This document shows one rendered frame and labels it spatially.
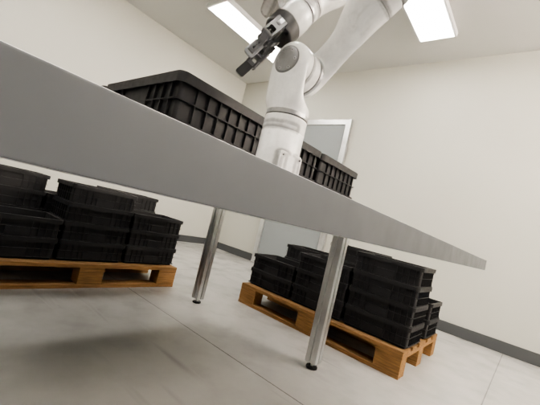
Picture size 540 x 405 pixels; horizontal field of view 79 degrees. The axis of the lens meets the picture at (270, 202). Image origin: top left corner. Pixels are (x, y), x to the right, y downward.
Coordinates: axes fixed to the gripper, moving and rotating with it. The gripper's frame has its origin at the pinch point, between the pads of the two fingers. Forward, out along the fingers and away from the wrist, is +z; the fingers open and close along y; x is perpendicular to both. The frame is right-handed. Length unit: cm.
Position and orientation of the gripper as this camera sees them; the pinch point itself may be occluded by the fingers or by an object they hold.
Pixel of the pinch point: (244, 63)
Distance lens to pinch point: 77.0
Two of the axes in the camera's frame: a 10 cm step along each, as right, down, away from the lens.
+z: -6.6, 7.1, -2.5
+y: -2.9, 0.6, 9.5
